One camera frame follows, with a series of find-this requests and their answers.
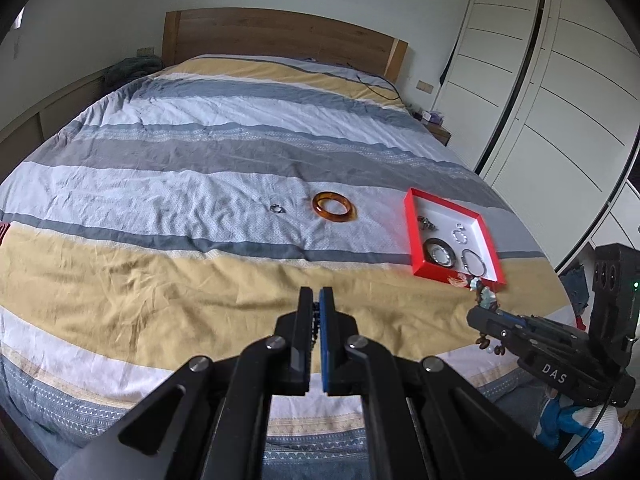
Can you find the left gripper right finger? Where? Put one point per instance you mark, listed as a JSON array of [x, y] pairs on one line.
[[424, 420]]

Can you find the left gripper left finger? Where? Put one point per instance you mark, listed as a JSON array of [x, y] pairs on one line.
[[209, 419]]

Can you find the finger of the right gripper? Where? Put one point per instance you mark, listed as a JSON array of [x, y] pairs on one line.
[[505, 319], [500, 332]]

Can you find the dark brown wide bangle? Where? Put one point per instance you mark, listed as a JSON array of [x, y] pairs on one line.
[[434, 240]]

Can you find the amber orange bangle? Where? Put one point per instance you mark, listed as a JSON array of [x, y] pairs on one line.
[[333, 206]]

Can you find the small silver earring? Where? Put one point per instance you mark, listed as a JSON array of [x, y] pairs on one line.
[[277, 209]]

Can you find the thin silver bangle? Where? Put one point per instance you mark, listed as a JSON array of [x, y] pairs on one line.
[[473, 263]]

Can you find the small twisted silver hoop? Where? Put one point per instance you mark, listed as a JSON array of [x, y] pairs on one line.
[[439, 254]]

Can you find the silver brooch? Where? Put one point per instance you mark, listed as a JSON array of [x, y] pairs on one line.
[[426, 224]]

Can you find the red jewelry box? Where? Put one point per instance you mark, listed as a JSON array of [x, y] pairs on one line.
[[456, 225]]

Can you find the gloved right hand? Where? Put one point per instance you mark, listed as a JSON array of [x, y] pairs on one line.
[[585, 437]]

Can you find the wooden nightstand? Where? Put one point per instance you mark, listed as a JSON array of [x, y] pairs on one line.
[[439, 133]]

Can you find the striped bed duvet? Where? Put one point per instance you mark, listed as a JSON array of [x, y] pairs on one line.
[[140, 235]]

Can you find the purple tissue box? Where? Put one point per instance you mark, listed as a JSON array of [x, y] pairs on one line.
[[432, 118]]

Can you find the white sliding wardrobe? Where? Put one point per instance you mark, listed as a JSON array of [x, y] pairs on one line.
[[541, 99]]

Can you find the dark folded blanket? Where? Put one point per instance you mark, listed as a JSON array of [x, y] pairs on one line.
[[130, 69]]

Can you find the wooden headboard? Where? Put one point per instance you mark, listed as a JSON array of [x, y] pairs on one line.
[[253, 31]]

